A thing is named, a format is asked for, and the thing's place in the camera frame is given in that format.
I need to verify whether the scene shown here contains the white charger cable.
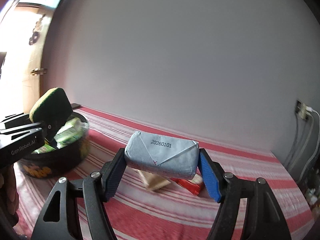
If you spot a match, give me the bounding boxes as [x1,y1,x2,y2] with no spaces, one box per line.
[298,108,320,181]

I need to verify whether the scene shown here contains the white paper-wrapped pastry block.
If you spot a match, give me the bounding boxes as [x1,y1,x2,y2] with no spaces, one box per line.
[125,131,199,180]

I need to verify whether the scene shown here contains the left hand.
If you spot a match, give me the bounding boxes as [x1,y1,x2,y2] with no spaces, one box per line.
[1,165,19,227]

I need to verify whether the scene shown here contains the small green tissue pack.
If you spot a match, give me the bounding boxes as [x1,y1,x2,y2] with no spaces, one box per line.
[54,118,88,148]

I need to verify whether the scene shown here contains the wall power outlet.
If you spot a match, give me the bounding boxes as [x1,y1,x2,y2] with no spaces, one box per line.
[295,100,314,120]

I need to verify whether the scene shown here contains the wooden door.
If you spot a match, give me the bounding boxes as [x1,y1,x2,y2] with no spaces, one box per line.
[22,5,54,113]

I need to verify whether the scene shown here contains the black smartphone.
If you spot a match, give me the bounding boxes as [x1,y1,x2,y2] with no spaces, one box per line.
[71,103,81,109]

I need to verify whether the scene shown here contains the brass door handle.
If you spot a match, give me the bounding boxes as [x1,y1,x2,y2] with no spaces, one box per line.
[30,68,47,76]

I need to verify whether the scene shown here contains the large green tissue pack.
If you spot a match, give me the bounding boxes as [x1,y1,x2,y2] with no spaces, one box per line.
[32,144,55,154]

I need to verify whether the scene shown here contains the dark power cable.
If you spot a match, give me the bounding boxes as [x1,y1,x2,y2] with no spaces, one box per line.
[283,114,301,170]

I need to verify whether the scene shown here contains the red snack packet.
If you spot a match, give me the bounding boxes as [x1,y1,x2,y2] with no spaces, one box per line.
[171,174,204,196]

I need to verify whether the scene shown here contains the beige snack packet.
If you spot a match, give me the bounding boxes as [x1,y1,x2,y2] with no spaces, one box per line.
[135,170,171,191]

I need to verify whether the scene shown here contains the door ornament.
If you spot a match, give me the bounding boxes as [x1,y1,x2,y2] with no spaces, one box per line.
[29,14,46,46]

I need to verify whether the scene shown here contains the round metal cookie tin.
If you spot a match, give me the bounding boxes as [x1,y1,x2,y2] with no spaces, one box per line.
[17,112,90,179]

